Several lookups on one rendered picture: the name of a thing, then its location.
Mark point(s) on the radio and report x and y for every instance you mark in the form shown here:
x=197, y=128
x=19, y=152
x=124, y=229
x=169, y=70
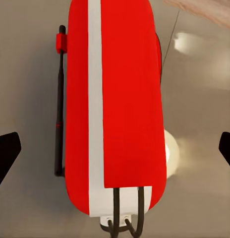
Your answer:
x=115, y=152

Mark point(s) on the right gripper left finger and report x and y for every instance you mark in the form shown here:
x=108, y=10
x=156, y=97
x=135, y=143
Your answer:
x=10, y=147

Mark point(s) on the coffee table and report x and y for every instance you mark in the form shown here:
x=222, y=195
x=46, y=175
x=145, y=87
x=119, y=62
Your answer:
x=195, y=94

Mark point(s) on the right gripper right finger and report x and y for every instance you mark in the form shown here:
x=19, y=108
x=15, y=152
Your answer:
x=224, y=146

